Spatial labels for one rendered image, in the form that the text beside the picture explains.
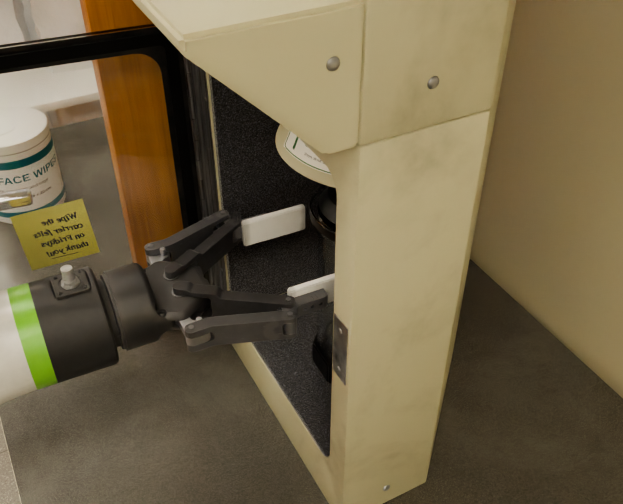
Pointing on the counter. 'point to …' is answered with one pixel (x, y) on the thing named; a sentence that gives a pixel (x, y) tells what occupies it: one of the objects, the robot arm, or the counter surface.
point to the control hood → (277, 58)
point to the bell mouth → (301, 157)
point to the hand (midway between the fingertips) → (311, 252)
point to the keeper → (340, 348)
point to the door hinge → (196, 84)
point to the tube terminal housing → (401, 239)
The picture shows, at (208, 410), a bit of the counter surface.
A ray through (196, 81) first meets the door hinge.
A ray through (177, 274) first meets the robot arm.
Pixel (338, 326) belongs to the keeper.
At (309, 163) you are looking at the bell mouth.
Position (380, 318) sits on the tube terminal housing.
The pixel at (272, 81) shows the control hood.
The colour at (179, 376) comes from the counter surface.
